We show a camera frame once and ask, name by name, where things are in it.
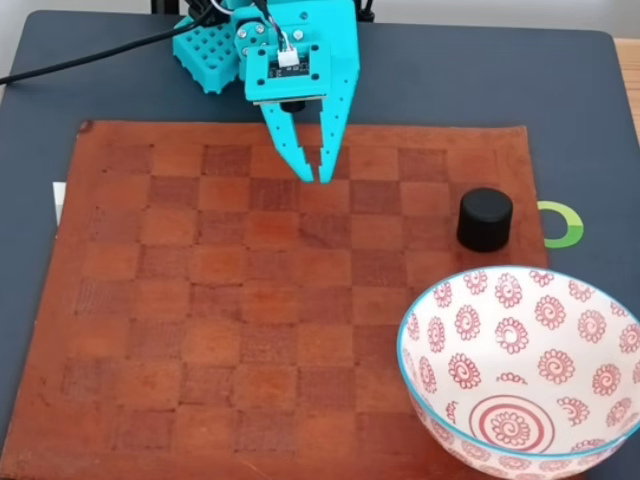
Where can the black cylinder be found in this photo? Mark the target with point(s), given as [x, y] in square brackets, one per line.
[485, 220]

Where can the white bowl with red flowers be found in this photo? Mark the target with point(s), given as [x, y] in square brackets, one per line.
[525, 360]

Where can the brown leather chessboard mat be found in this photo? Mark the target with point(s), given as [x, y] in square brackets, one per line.
[250, 300]

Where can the teal framed camera box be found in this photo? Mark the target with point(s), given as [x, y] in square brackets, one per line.
[287, 75]

